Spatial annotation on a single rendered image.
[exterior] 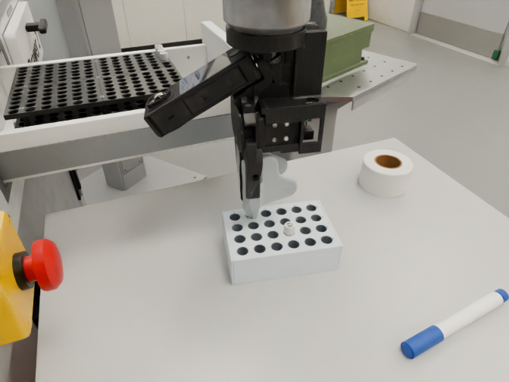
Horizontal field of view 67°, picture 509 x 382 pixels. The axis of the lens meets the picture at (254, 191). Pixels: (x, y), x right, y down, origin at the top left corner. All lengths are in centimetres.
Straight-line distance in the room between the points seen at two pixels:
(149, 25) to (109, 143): 320
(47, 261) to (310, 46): 27
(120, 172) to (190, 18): 221
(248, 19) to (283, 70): 6
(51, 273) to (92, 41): 133
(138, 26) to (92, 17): 209
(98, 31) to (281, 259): 132
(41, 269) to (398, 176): 44
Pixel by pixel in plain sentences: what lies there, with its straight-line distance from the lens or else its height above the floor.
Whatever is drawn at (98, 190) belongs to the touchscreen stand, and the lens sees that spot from 191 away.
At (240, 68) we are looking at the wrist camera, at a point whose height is 98.
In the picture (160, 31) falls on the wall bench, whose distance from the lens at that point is 371.
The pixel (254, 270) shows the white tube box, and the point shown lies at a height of 78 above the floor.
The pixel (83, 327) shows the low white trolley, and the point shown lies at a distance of 44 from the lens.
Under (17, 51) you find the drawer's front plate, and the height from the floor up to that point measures 90.
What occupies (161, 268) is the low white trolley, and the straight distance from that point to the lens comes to 47.
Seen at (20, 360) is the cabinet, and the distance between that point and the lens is 52.
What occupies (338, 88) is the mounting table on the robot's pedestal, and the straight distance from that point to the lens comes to 93.
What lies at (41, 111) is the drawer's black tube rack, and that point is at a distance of 54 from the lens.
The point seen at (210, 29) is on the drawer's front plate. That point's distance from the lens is 71.
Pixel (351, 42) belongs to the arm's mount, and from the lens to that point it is 101.
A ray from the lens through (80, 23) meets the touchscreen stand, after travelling 158.
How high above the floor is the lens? 110
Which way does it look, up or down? 37 degrees down
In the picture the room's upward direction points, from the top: straight up
